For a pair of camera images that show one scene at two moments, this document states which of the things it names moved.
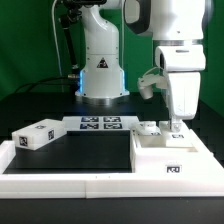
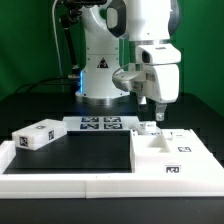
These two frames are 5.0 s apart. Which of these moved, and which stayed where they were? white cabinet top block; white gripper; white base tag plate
Moved: white gripper
Stayed: white base tag plate; white cabinet top block
